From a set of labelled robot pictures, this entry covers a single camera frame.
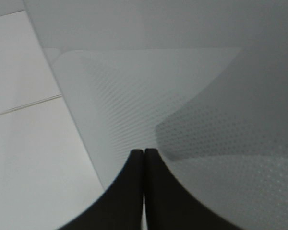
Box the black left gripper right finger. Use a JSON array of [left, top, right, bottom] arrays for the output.
[[144, 149, 233, 230]]

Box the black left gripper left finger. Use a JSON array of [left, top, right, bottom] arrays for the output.
[[60, 149, 144, 230]]

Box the white microwave door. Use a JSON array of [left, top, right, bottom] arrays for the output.
[[24, 0, 288, 230]]

